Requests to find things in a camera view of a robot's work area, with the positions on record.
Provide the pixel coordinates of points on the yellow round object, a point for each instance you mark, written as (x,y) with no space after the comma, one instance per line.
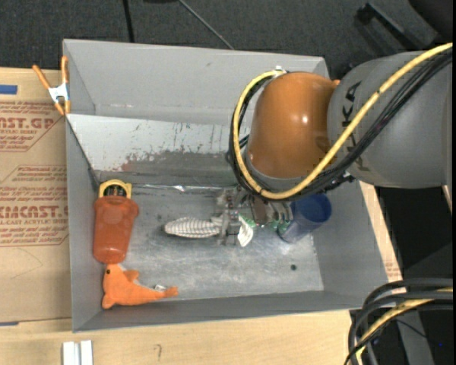
(115,189)

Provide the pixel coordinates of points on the grey metal bin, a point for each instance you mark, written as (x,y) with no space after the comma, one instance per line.
(220,276)

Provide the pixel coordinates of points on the white striped shell-shaped object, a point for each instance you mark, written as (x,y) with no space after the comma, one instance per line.
(190,227)

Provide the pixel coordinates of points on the blue plastic cup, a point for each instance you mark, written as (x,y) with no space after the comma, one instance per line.
(308,215)

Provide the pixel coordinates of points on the orange plush toy dolphin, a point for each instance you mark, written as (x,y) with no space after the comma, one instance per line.
(125,291)

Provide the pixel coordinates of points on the brown cardboard board red print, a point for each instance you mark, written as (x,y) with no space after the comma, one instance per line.
(26,264)

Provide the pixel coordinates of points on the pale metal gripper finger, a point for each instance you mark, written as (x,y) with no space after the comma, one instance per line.
(227,201)
(229,229)

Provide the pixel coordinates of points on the clear orange plastic cup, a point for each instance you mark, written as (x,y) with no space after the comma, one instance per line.
(112,230)

